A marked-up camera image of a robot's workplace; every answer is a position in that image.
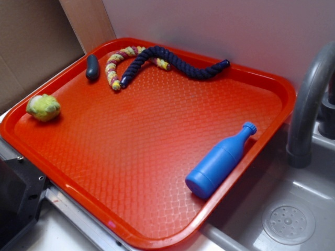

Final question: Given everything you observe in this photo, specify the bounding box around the dark green plastic pickle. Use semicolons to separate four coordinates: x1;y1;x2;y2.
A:
85;54;100;81

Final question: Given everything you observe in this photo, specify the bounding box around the red plastic tray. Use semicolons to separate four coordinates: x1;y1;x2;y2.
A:
0;37;297;251

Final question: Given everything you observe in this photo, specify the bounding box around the blue plastic bottle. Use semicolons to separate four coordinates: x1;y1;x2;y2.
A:
185;122;257;199

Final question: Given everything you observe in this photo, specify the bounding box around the green plush toy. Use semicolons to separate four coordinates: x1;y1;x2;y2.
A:
26;94;61;122

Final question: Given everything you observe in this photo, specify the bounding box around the grey toy sink basin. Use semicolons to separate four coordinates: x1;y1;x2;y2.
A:
201;128;334;250

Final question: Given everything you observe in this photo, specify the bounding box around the brown cardboard box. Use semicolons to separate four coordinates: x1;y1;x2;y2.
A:
1;1;84;113

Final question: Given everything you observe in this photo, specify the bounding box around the dark grey faucet knob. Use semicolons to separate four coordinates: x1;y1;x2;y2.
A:
318;76;334;140

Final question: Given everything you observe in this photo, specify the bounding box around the grey toy faucet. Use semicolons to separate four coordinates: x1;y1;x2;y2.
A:
286;41;334;168

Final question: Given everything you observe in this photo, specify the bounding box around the navy blue braided rope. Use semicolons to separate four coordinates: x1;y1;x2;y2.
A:
120;45;231;88

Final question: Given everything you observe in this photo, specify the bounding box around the yellow pink braided rope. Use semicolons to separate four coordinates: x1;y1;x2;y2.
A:
105;45;172;92

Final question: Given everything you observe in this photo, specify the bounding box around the black metal bracket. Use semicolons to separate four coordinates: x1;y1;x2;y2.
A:
1;158;47;250

